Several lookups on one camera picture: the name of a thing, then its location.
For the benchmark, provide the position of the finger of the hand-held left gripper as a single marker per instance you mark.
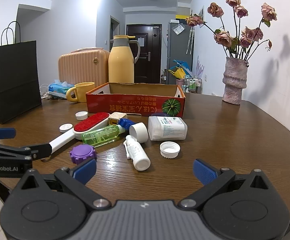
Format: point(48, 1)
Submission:
point(2, 133)
point(41, 150)

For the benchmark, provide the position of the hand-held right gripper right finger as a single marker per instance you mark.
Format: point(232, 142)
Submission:
point(205, 171)

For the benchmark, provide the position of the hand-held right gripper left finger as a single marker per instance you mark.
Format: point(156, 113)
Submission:
point(84, 171)

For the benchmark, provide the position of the purple ridged cap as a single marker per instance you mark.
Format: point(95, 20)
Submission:
point(82, 152)

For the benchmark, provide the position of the green spray bottle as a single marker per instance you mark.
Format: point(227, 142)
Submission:
point(97, 136)

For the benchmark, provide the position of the small white spray bottle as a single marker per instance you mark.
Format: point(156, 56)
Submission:
point(138, 155)

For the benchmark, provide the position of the white cotton swab box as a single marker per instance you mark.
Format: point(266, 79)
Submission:
point(167, 128)

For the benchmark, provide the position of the beige power plug adapter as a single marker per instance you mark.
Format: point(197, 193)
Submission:
point(117, 117)

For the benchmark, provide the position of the blue ridged cap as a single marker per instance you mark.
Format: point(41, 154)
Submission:
point(126, 123)

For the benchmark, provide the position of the red cardboard box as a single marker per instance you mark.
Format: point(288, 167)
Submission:
point(125, 103)

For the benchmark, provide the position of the flat white round lid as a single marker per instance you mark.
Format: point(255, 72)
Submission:
point(66, 127)

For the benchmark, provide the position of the large white threaded cap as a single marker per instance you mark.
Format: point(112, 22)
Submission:
point(170, 148)

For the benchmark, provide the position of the small white threaded cap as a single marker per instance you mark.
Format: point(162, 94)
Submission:
point(81, 115)

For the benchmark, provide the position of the black paper bag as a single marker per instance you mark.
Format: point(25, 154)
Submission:
point(12, 80)

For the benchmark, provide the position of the blue tissue pack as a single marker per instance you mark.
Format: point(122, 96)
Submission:
point(57, 88)

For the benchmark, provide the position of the yellow mug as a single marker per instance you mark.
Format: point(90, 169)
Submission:
point(83, 92)

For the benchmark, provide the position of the pink bin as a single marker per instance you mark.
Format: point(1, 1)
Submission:
point(180, 81)

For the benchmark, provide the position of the orange ribbed suitcase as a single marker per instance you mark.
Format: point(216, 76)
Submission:
point(82, 65)

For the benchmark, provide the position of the pink ceramic vase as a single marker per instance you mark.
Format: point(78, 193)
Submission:
point(235, 80)

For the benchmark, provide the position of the yellow plastic item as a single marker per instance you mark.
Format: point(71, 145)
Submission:
point(177, 73)

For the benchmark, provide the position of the yellow thermos jug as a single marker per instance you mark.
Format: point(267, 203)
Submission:
point(121, 65)

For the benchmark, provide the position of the grey refrigerator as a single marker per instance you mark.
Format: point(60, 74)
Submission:
point(172, 52)

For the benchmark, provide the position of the dark brown entrance door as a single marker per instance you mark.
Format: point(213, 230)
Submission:
point(142, 60)

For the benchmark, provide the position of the hanging folded umbrellas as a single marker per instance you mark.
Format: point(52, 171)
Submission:
point(190, 40)

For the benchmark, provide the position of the dried pink roses bouquet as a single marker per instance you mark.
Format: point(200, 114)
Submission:
point(223, 38)

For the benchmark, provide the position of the paper notice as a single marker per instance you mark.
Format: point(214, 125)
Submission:
point(140, 42)

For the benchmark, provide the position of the clear plastic bag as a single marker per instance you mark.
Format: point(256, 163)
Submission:
point(178, 29)

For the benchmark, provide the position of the yellow box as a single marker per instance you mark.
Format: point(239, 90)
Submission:
point(182, 17)

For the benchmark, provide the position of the white wall heater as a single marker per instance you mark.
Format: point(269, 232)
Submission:
point(215, 93)

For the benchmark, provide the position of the purple flower wall decal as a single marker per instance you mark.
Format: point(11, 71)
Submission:
point(199, 67)

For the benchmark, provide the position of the blue plastic frame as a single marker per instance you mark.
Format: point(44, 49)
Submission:
point(183, 66)

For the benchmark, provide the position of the wall picture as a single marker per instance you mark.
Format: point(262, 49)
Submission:
point(201, 12)

